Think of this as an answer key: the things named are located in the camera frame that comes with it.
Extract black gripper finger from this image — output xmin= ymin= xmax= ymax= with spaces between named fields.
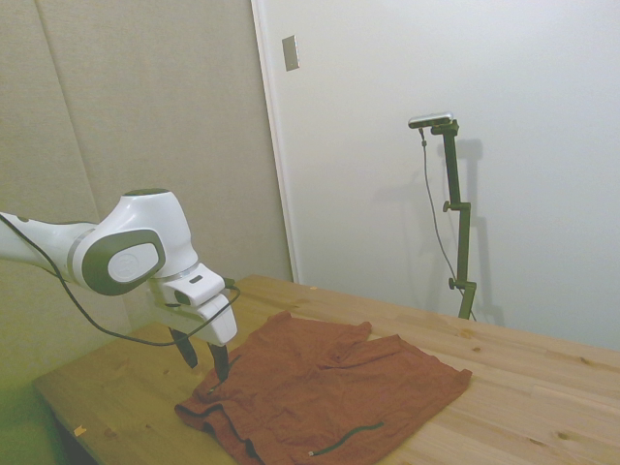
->
xmin=208 ymin=341 xmax=232 ymax=383
xmin=169 ymin=327 xmax=201 ymax=371

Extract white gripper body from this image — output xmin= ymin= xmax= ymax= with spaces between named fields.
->
xmin=144 ymin=289 xmax=239 ymax=347

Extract rust red shorts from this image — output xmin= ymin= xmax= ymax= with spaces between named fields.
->
xmin=173 ymin=310 xmax=474 ymax=465

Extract white door frame trim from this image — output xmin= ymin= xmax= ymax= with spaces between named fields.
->
xmin=250 ymin=0 xmax=302 ymax=285

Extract dark jointed camera stand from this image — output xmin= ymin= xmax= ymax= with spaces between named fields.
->
xmin=429 ymin=120 xmax=479 ymax=322

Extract thin grey camera cable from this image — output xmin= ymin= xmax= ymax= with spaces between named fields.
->
xmin=418 ymin=126 xmax=461 ymax=283

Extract grey wall switch plate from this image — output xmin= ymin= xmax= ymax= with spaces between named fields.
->
xmin=281 ymin=34 xmax=302 ymax=73

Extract silver camera on stand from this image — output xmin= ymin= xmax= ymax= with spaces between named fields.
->
xmin=408 ymin=111 xmax=456 ymax=130

